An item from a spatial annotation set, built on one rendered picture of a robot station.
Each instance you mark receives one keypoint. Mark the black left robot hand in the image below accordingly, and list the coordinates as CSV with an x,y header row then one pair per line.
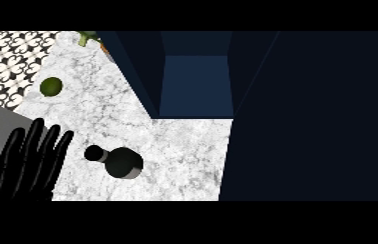
x,y
29,168

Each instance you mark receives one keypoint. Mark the dark wine bottle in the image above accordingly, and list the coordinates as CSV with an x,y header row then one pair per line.
x,y
120,162

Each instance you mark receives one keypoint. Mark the dark blue open cabinet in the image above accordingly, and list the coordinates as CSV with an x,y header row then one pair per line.
x,y
193,84

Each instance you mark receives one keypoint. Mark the grey appliance block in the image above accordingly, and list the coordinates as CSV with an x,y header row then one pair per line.
x,y
12,123

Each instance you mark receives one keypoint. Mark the green avocado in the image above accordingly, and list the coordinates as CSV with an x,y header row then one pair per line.
x,y
50,86

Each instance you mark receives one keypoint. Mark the green potted plant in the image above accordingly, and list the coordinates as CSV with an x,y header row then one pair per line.
x,y
89,38

